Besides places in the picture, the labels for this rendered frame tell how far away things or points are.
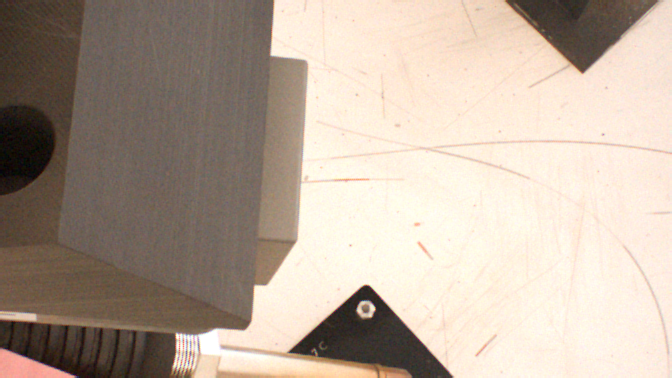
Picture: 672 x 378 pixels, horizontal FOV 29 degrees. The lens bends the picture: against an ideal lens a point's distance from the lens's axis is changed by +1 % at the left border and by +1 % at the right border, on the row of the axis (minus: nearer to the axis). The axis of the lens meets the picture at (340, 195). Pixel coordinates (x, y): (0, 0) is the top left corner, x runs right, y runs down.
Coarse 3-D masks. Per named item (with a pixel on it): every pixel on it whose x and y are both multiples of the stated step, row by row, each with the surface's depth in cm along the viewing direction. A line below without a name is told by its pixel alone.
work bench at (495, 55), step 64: (320, 0) 47; (384, 0) 47; (448, 0) 47; (320, 64) 46; (384, 64) 46; (448, 64) 46; (512, 64) 46; (640, 64) 47; (320, 128) 45; (384, 128) 46; (448, 128) 46; (512, 128) 46; (576, 128) 46; (640, 128) 46; (320, 192) 45; (384, 192) 45; (448, 192) 45; (512, 192) 45; (576, 192) 45; (640, 192) 45; (320, 256) 44; (384, 256) 44; (448, 256) 44; (512, 256) 44; (576, 256) 45; (640, 256) 45; (256, 320) 43; (320, 320) 44; (448, 320) 44; (512, 320) 44; (576, 320) 44; (640, 320) 44
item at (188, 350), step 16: (176, 336) 28; (192, 336) 28; (208, 336) 29; (176, 352) 28; (192, 352) 28; (208, 352) 28; (224, 352) 29; (240, 352) 29; (256, 352) 29; (272, 352) 30; (176, 368) 28; (192, 368) 28; (208, 368) 28; (224, 368) 29; (240, 368) 29; (256, 368) 29; (272, 368) 29; (288, 368) 30; (304, 368) 30; (320, 368) 30; (336, 368) 30; (352, 368) 30; (368, 368) 31; (384, 368) 31
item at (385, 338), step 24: (360, 288) 43; (336, 312) 42; (384, 312) 43; (312, 336) 42; (336, 336) 42; (360, 336) 42; (384, 336) 42; (408, 336) 42; (360, 360) 42; (384, 360) 42; (408, 360) 42; (432, 360) 42
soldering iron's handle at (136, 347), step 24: (0, 336) 26; (24, 336) 26; (48, 336) 26; (72, 336) 27; (96, 336) 27; (120, 336) 27; (144, 336) 27; (168, 336) 27; (48, 360) 26; (72, 360) 27; (96, 360) 27; (120, 360) 27; (144, 360) 27; (168, 360) 27
